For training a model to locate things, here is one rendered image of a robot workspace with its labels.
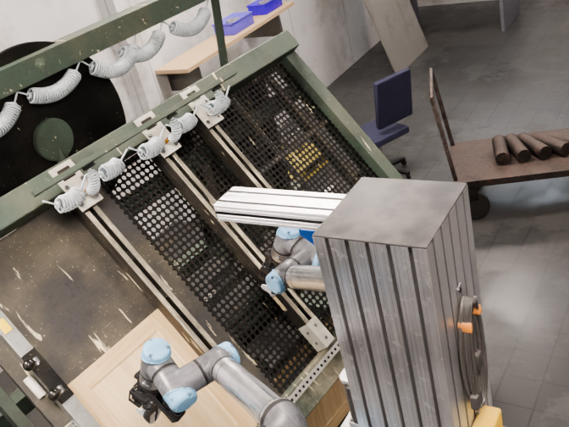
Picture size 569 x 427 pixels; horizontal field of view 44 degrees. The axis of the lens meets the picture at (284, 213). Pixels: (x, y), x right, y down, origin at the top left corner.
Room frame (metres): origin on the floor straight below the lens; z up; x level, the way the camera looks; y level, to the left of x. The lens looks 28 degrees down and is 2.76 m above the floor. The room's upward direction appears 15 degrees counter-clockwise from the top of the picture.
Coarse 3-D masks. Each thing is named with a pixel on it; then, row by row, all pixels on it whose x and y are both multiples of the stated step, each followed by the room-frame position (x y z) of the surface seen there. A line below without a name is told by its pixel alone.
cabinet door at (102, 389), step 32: (160, 320) 2.12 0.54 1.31; (128, 352) 1.99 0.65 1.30; (192, 352) 2.06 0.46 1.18; (96, 384) 1.88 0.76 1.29; (128, 384) 1.91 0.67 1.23; (96, 416) 1.79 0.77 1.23; (128, 416) 1.82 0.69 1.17; (160, 416) 1.85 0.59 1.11; (192, 416) 1.88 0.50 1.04; (224, 416) 1.91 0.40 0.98
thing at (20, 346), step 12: (0, 312) 1.96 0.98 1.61; (12, 324) 1.94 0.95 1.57; (0, 336) 1.91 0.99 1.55; (12, 336) 1.91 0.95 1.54; (12, 348) 1.88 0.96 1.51; (24, 348) 1.89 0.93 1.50; (72, 396) 1.80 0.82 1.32; (60, 408) 1.79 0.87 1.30; (72, 408) 1.77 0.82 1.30; (84, 408) 1.78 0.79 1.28; (84, 420) 1.75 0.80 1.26; (96, 420) 1.76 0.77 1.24
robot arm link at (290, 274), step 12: (288, 264) 1.86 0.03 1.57; (300, 264) 1.87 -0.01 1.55; (276, 276) 1.82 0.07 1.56; (288, 276) 1.80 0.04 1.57; (300, 276) 1.76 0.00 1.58; (312, 276) 1.72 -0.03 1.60; (276, 288) 1.81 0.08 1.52; (288, 288) 1.83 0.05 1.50; (300, 288) 1.77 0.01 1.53; (312, 288) 1.72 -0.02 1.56; (324, 288) 1.68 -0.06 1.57
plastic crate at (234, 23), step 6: (240, 12) 6.29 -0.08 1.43; (246, 12) 6.24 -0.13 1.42; (252, 12) 6.21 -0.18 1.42; (228, 18) 6.27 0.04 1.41; (234, 18) 6.15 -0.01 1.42; (240, 18) 6.06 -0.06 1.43; (246, 18) 6.13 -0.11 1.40; (252, 18) 6.20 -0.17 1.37; (228, 24) 5.98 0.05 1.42; (234, 24) 5.98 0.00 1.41; (240, 24) 6.05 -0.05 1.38; (246, 24) 6.12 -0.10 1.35; (228, 30) 6.00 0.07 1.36; (234, 30) 5.97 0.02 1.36; (240, 30) 6.04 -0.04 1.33
